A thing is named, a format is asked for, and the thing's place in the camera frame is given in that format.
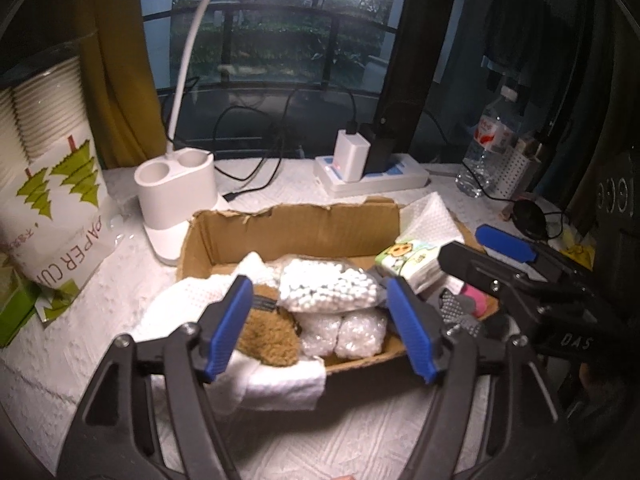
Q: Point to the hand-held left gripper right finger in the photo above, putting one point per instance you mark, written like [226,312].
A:
[415,330]

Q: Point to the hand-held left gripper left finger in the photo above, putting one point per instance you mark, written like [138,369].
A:
[227,327]

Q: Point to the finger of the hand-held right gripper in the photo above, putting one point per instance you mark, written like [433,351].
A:
[505,243]
[470,265]

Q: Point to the brown plush item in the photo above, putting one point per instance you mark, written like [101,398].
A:
[270,340]

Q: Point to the grey dotted sock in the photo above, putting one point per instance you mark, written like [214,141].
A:
[457,310]

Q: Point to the printed tissue packet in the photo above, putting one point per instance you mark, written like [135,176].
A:
[410,260]

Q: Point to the white paper towel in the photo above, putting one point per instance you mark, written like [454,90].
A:
[430,220]

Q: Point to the black soft item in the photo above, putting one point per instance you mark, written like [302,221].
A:
[497,327]

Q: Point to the white textured towel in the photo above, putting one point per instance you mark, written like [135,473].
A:
[280,385]

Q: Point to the bag of cotton swabs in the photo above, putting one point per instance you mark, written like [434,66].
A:
[325,287]

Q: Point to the cardboard box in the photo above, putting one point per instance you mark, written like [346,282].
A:
[300,230]

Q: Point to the person's right hand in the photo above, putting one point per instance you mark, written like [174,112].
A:
[587,377]

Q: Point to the black round object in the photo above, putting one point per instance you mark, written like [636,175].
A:
[530,219]

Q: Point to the pink plush item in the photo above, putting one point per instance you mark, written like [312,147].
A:
[475,300]

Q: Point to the white perforated holder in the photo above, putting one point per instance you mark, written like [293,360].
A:
[515,175]

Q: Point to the yellow packet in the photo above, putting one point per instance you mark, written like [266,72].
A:
[575,251]

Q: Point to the clear water bottle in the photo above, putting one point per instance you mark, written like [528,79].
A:
[492,135]

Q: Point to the white power strip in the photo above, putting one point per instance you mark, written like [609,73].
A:
[395,177]

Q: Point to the white desk lamp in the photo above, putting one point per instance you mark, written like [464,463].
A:
[172,195]

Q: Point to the black charger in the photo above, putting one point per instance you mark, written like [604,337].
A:
[378,147]

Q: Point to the white charger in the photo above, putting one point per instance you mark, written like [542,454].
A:
[350,157]

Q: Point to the paper cup package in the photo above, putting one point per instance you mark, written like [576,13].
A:
[50,220]

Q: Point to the green package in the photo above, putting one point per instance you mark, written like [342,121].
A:
[15,310]

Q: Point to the dark hanging clothing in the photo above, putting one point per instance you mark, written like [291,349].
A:
[520,30]

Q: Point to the yellow curtain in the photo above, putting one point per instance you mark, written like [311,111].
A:
[120,60]

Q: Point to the black balcony railing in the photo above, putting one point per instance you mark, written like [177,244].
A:
[280,12]

